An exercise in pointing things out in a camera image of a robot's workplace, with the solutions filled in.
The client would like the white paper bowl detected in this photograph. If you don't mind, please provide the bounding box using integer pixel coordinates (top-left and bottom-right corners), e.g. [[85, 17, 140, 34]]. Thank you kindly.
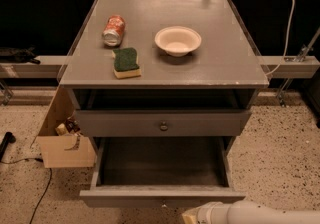
[[154, 26, 202, 57]]

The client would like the black floor cable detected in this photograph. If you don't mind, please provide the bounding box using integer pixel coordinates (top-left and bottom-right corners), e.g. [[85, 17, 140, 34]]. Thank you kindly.
[[0, 157, 53, 224]]

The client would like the grey wooden drawer cabinet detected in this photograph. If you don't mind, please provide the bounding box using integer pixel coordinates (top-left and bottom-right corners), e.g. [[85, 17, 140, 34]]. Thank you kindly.
[[59, 0, 270, 156]]

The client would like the cardboard box with items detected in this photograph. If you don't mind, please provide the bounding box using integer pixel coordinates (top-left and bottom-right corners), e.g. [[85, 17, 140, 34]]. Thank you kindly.
[[36, 87, 96, 168]]

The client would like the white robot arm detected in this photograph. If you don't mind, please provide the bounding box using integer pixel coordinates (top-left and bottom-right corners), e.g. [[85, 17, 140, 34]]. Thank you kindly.
[[182, 200, 320, 224]]

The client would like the grey top drawer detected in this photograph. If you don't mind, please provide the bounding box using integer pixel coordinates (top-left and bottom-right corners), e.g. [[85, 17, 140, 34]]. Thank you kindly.
[[75, 110, 251, 137]]

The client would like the white cable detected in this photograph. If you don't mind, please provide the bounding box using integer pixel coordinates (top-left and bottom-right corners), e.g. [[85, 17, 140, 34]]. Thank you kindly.
[[265, 0, 296, 77]]

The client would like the orange soda can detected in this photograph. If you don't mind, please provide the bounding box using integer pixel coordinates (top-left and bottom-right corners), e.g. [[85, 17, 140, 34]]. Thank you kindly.
[[102, 15, 126, 47]]

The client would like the grey drawer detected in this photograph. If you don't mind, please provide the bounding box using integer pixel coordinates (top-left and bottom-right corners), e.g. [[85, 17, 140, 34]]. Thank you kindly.
[[80, 137, 245, 208], [75, 110, 251, 137]]

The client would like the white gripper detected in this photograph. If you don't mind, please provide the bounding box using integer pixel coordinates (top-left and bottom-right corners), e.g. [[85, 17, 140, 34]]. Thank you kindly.
[[182, 202, 230, 224]]

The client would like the black object on shelf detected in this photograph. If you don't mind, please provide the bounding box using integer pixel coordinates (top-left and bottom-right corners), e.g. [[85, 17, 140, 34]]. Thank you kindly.
[[0, 47, 40, 65]]

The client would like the green yellow sponge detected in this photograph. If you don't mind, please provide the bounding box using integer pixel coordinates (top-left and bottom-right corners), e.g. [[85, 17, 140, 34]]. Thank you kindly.
[[112, 47, 141, 79]]

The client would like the black cylinder on floor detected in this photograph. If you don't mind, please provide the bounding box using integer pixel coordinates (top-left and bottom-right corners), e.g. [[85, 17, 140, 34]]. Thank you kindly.
[[0, 132, 16, 161]]

